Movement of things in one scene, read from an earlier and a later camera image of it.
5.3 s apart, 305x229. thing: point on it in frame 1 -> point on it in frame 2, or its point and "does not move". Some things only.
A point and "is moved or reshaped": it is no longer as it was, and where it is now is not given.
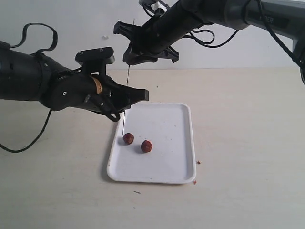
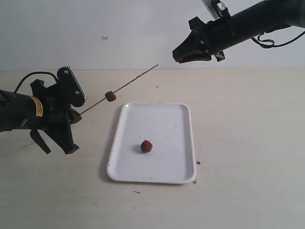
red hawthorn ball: (146, 146) does not move
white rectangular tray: (153, 143) does not move
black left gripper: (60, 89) -> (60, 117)
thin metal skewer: (128, 78) -> (117, 90)
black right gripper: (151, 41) -> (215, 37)
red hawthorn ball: (128, 138) is moved or reshaped
